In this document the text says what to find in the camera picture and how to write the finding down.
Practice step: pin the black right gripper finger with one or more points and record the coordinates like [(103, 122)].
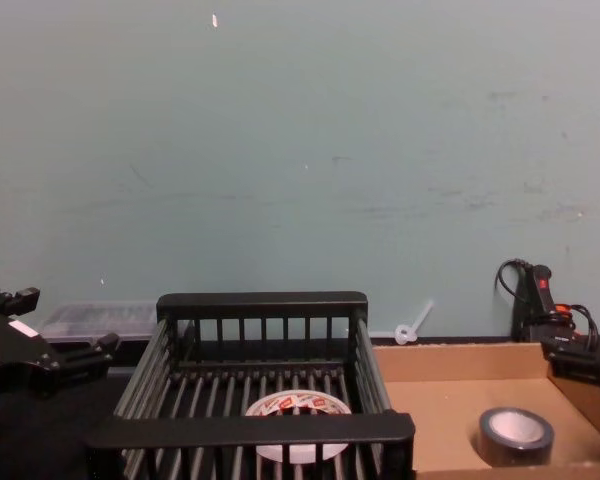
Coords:
[(580, 362)]

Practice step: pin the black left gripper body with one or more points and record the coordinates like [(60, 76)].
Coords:
[(10, 355)]

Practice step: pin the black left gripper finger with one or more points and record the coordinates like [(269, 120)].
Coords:
[(15, 300), (87, 359)]

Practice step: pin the roll of silver tape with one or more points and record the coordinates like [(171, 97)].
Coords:
[(515, 442)]

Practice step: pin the roll of white tape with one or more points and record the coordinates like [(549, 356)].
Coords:
[(300, 402)]

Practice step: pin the clear plastic case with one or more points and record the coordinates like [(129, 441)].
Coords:
[(90, 320)]

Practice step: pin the shallow brown cardboard tray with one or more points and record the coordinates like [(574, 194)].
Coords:
[(430, 400)]

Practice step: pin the small white three-armed plastic piece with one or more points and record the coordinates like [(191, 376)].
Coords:
[(405, 334)]

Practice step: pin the black rack with steel bars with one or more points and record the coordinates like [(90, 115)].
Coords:
[(250, 432)]

